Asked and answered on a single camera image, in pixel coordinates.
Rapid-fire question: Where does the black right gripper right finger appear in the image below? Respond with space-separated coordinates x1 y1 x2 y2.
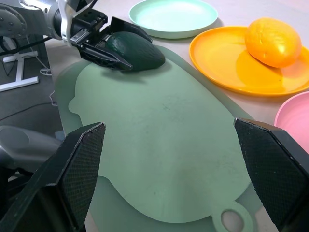
234 117 309 232

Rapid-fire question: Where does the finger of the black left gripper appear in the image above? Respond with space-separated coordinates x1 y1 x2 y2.
102 16 153 43
76 43 133 71

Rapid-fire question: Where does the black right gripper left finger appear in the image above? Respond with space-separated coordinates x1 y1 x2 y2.
0 122 106 232

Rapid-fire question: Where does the dark green avocado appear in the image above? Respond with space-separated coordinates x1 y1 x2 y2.
105 31 166 72

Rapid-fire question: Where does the mint green plate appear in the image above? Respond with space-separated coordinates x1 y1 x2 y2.
128 0 220 40

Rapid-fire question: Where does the pink plate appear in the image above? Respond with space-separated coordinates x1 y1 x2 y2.
273 91 309 156

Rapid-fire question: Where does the orange plate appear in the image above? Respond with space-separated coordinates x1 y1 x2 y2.
189 26 309 98

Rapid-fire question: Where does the grey robot body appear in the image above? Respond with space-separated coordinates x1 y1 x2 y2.
0 125 64 175

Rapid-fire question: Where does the green cutting board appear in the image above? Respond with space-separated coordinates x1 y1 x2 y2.
54 45 263 232

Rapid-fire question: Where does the orange fruit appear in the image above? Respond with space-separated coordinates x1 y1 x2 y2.
244 17 303 69

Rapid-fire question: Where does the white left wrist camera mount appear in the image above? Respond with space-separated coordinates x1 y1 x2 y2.
56 0 98 47

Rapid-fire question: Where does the thin white floor cable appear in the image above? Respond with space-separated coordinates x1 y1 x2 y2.
36 53 53 76
49 89 58 107

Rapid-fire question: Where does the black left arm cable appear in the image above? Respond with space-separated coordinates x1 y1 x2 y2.
0 35 49 56

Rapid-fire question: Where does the white desk leg frame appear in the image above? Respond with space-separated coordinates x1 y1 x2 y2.
0 35 50 93

